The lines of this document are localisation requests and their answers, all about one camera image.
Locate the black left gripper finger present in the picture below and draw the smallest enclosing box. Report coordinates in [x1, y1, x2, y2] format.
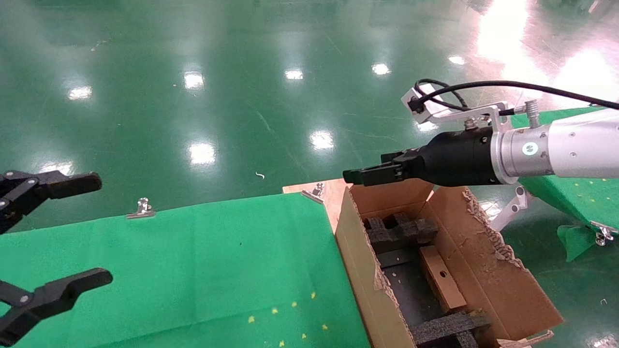
[0, 268, 114, 348]
[0, 170, 103, 236]

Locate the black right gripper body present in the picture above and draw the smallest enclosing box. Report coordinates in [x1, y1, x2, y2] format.
[381, 129, 496, 188]

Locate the small brown cardboard box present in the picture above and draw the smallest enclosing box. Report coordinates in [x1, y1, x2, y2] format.
[418, 246, 469, 314]

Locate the large open brown carton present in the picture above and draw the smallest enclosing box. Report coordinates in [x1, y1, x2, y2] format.
[335, 178, 565, 348]

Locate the dark carton bottom liner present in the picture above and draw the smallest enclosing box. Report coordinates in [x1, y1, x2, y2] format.
[377, 249, 436, 334]

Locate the silver metal binder clip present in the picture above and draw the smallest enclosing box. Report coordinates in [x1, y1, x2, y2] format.
[127, 197, 156, 219]
[590, 221, 616, 247]
[301, 183, 325, 204]

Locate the white metal table leg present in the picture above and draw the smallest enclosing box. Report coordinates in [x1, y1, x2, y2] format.
[491, 186, 532, 232]

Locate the large bright green table cloth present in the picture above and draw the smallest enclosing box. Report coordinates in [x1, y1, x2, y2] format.
[0, 192, 370, 348]

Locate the green cloth with hanging corner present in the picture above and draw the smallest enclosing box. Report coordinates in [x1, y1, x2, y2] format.
[510, 106, 619, 264]

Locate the black camera cable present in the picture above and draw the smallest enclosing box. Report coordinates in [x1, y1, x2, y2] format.
[409, 78, 619, 116]

